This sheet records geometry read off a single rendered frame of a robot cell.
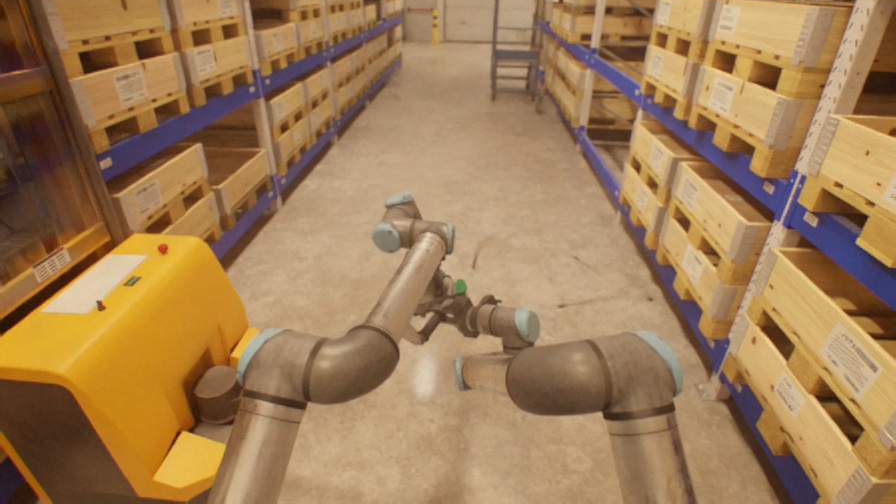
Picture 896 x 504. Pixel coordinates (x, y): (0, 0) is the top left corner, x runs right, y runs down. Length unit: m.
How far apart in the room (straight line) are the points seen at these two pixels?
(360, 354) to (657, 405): 0.49
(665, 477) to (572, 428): 1.66
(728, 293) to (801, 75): 1.03
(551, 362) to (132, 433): 1.47
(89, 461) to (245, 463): 1.26
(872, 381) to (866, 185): 0.61
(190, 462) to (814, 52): 2.79
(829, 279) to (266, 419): 2.23
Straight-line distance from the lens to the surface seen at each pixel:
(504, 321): 1.31
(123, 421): 1.88
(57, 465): 2.21
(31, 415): 2.03
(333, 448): 2.37
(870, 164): 1.93
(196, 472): 2.04
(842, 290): 2.57
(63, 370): 1.78
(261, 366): 0.89
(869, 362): 1.91
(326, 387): 0.84
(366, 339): 0.86
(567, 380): 0.76
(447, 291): 1.54
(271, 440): 0.88
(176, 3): 3.24
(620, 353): 0.79
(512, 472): 2.28
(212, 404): 2.14
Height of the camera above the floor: 1.89
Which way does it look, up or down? 28 degrees down
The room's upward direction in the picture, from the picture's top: 1 degrees clockwise
